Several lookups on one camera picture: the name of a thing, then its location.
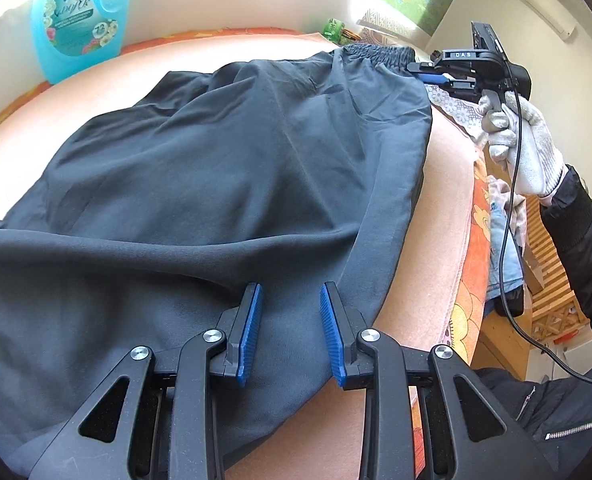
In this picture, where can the person's black jacket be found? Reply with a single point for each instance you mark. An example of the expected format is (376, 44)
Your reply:
(541, 420)

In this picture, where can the person's right hand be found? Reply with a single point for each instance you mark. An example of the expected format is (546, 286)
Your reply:
(536, 140)

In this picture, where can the cardboard box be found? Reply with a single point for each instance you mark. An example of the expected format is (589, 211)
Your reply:
(535, 272)

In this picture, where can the dark grey pants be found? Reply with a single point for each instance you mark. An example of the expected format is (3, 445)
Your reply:
(201, 185)

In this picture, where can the orange floral bedsheet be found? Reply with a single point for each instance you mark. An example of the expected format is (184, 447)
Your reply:
(468, 280)

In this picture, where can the pink blanket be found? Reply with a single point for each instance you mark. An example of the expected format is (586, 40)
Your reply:
(76, 95)

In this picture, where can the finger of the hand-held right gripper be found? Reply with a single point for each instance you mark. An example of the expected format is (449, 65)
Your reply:
(423, 66)
(433, 78)

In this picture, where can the green packet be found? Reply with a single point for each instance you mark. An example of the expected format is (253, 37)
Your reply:
(333, 29)

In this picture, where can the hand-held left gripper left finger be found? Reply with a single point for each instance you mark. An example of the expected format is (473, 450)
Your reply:
(248, 340)

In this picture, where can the wooden slatted bench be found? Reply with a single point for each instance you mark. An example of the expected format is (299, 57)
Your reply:
(561, 300)

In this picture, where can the patterned woven cloth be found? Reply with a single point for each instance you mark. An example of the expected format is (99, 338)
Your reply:
(381, 25)

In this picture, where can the light blue cloth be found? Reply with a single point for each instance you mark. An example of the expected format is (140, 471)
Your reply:
(501, 265)

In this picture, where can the white lace cloth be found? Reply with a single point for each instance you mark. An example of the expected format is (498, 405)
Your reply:
(458, 110)

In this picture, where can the person's right forearm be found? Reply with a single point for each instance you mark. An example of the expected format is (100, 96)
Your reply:
(586, 240)

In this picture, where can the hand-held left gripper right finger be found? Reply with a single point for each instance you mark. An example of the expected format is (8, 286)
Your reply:
(332, 340)

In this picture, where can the blue detergent bottle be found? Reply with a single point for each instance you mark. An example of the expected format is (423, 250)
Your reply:
(76, 35)

